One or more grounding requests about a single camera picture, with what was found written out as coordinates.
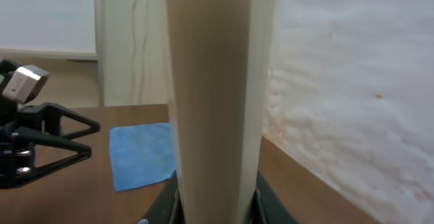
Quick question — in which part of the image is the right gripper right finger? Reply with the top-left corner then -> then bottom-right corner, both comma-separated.
252,171 -> 300,224

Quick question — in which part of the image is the white cable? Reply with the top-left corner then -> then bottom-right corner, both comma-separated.
130,0 -> 139,106
138,0 -> 151,106

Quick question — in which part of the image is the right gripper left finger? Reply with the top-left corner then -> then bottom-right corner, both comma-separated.
137,171 -> 184,224

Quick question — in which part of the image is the blue cloth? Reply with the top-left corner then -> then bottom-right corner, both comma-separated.
108,122 -> 178,193

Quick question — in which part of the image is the whiteboard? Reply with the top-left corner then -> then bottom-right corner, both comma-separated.
0,0 -> 100,61

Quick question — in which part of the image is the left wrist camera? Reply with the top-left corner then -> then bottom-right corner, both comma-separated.
1,64 -> 50,105

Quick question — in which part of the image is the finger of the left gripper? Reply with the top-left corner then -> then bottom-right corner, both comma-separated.
18,102 -> 102,141
12,127 -> 93,188

